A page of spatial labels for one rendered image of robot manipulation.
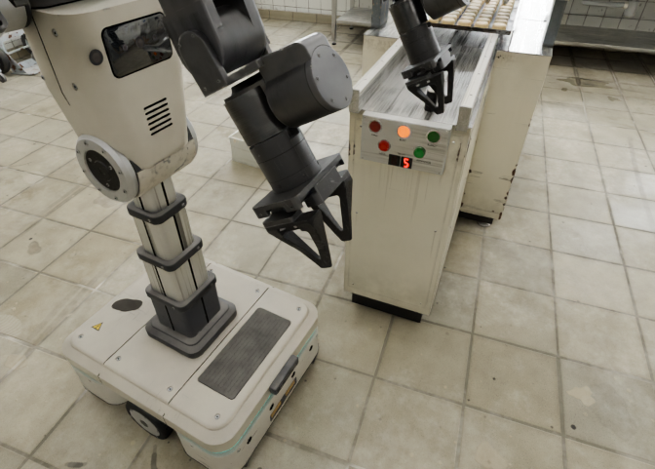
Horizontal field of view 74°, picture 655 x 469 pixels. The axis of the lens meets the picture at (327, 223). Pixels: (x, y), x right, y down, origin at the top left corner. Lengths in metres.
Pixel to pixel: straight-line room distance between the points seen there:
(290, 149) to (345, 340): 1.29
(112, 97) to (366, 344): 1.19
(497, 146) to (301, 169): 1.60
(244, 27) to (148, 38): 0.50
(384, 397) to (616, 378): 0.81
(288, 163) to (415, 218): 0.98
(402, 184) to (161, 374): 0.88
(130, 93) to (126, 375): 0.81
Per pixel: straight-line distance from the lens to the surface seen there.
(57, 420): 1.74
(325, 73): 0.39
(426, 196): 1.33
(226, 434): 1.25
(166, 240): 1.14
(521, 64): 1.87
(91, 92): 0.90
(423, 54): 0.83
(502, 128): 1.96
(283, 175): 0.44
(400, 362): 1.64
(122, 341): 1.48
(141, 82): 0.93
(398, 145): 1.23
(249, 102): 0.43
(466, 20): 1.87
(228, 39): 0.43
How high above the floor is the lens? 1.35
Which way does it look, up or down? 39 degrees down
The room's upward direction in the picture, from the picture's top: straight up
